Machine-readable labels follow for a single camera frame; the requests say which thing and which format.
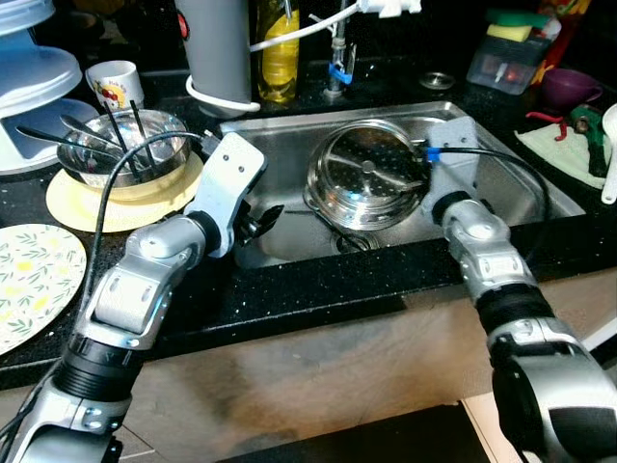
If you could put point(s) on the pale green cloth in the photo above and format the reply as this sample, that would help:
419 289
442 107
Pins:
554 159

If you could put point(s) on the red yellow snack bag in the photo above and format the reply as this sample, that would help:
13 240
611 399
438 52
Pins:
569 14

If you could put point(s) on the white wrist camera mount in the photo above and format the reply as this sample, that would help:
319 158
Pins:
455 154
227 183

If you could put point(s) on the stainless steel sink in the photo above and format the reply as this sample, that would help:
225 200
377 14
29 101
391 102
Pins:
521 203

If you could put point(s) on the white mug with cartoon print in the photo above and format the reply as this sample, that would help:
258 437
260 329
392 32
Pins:
116 87

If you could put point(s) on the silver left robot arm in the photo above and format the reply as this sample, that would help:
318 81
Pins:
125 299

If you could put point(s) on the grey electric kettle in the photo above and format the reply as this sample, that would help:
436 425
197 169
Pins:
214 48

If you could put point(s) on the black floor mat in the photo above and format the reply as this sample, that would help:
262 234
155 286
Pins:
366 439

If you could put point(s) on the metal faucet with blue tape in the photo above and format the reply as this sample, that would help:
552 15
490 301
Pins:
339 72

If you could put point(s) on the floral print plate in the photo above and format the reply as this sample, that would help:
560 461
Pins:
39 289

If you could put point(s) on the brown kitchen cabinet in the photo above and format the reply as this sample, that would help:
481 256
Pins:
318 347

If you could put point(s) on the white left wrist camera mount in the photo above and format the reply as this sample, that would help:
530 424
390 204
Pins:
227 183

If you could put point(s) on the purple cup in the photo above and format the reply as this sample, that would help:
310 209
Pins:
571 89

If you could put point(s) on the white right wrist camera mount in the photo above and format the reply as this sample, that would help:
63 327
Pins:
455 154

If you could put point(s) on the steel spoon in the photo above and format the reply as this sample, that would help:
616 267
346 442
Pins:
48 137
82 125

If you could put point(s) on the yellow oil bottle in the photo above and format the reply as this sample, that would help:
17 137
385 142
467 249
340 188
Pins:
278 63

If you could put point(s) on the shiny round steel bowl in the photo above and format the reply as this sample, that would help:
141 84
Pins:
169 145

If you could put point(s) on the yellow plate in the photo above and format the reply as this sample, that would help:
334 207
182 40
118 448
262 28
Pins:
164 207

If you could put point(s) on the green yellow sponge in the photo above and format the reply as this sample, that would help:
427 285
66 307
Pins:
516 24

